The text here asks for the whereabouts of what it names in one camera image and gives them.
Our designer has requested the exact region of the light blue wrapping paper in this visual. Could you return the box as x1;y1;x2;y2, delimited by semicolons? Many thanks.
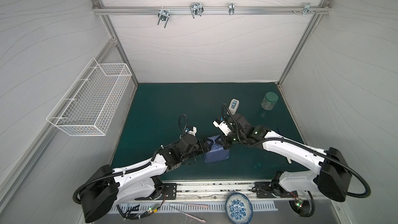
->
204;135;230;163

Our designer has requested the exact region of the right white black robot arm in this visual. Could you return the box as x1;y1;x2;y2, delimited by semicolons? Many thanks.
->
214;104;371;202

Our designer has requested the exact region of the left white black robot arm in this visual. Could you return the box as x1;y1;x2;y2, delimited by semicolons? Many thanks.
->
73;122;214;224

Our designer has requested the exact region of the green lid clear jar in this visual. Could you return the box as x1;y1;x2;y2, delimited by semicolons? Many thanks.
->
261;92;279;111

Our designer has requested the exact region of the green table mat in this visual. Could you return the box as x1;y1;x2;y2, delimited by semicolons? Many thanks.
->
112;83;305;180

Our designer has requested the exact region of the blue white patterned plate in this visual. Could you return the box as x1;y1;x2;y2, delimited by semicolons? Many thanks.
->
225;192;254;224

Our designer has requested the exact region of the middle metal hook clamp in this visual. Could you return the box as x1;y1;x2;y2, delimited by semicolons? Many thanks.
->
189;2;204;18

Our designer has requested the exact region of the metal hook clamp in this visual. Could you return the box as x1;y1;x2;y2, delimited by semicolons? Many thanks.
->
157;9;170;28
189;2;204;18

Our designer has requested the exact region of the left metal hook clamp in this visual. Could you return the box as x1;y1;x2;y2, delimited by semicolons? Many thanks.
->
157;9;170;28

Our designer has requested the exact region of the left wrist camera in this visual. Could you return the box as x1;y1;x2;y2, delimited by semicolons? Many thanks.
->
186;126;197;136

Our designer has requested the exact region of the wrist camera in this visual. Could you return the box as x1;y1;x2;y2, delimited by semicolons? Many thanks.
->
213;119;231;136
186;126;197;136

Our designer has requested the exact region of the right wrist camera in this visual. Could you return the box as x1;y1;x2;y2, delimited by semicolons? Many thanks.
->
213;119;231;136

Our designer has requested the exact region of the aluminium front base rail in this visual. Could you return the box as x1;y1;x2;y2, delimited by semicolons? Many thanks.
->
88;178;342;202

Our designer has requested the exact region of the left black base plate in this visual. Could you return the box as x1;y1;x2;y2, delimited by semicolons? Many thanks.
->
135;183;177;201

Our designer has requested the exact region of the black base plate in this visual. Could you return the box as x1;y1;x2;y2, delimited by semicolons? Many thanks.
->
251;181;281;198
135;183;177;201

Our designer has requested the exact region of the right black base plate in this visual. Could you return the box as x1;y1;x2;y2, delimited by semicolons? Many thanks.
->
251;181;281;198

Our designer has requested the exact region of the white wire basket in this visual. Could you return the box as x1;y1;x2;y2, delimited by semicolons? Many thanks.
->
46;58;132;136

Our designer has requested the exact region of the small metal ring clamp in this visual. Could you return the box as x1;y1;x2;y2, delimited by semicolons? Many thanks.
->
229;3;235;16

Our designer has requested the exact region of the right metal bracket clamp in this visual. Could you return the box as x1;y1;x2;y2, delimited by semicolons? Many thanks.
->
292;3;320;16

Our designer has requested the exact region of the aluminium top cross rail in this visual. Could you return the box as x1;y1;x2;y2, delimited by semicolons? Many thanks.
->
93;5;332;16

